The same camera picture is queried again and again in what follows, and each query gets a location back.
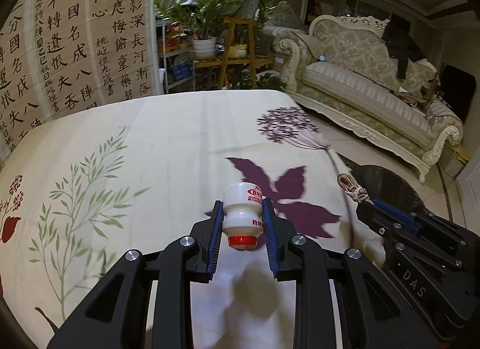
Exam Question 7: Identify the white red small bottle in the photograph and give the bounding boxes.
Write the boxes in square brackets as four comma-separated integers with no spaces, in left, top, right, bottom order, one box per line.
[222,182,264,250]

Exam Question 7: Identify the black trash bin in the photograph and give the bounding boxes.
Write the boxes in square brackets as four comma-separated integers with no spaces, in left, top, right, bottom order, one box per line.
[339,155,428,215]

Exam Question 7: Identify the floral cream tablecloth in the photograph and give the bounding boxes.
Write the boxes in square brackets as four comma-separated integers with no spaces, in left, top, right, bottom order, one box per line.
[1,91,385,348]

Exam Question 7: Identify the black television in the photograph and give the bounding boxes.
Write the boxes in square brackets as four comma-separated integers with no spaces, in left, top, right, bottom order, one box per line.
[439,65,477,122]

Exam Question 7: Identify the ornate cream sofa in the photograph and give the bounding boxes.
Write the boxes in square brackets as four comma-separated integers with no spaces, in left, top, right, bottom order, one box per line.
[272,15,463,182]

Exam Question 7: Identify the black garment on sofa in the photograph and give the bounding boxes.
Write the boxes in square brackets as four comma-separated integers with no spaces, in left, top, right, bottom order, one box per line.
[382,16,425,80]

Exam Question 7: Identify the small floor plant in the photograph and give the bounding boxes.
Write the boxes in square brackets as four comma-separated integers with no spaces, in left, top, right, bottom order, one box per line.
[236,71,287,91]

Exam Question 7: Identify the wooden plant stand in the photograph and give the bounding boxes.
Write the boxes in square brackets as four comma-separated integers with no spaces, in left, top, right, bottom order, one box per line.
[193,17,272,89]

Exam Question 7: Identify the tall green plant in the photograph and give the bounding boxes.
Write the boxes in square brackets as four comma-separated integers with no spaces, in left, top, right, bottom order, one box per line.
[254,0,279,56]

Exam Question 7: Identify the potted plant white pot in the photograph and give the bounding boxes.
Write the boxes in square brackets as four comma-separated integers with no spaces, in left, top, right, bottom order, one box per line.
[155,0,241,61]

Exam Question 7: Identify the metal shelf rack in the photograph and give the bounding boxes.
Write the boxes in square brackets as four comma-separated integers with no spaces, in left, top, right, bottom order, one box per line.
[155,17,195,94]

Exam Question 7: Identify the calligraphy wall scrolls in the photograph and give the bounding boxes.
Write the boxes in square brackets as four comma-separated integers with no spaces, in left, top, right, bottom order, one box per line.
[1,0,161,158]

